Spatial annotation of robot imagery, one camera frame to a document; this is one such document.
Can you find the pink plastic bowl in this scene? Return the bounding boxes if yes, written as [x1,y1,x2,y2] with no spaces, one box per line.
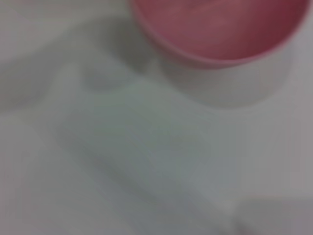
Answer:
[129,0,313,71]

